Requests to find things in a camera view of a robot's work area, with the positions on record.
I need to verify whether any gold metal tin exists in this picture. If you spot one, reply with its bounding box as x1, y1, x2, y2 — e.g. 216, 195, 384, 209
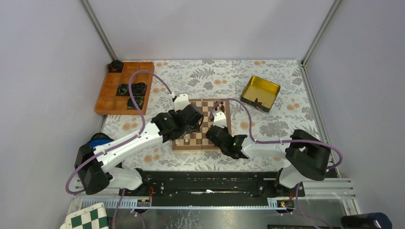
240, 75, 281, 113

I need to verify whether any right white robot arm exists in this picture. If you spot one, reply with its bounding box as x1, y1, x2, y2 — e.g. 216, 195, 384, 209
206, 125, 331, 197

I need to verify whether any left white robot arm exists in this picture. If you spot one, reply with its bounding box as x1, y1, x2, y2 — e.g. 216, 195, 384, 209
74, 104, 204, 196

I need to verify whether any wooden chess board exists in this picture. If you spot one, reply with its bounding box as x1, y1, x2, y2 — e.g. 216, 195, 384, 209
172, 99, 220, 152

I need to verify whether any green black coil in tray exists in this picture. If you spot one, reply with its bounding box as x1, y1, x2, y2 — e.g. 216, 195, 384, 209
127, 96, 145, 110

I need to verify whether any floral table cloth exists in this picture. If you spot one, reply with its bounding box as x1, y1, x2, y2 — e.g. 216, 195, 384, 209
122, 60, 318, 171

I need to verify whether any orange compartment tray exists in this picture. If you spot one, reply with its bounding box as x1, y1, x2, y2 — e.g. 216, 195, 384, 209
95, 62, 154, 115

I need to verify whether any black item tray corner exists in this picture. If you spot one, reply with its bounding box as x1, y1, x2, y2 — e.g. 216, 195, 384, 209
107, 60, 124, 73

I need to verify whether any blue cloth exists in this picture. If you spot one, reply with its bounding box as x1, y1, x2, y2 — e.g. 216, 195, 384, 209
87, 133, 114, 148

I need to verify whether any green checkered roll mat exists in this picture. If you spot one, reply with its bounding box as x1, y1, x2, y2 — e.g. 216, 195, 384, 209
60, 202, 109, 229

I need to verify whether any dark cylinder bottle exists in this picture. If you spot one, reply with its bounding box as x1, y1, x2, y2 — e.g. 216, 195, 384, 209
341, 212, 393, 229

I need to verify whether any black cable bundle in tray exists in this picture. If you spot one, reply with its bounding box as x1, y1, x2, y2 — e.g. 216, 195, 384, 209
116, 82, 148, 96

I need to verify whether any black mounting rail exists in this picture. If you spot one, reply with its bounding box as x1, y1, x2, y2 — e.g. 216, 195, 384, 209
124, 171, 305, 208

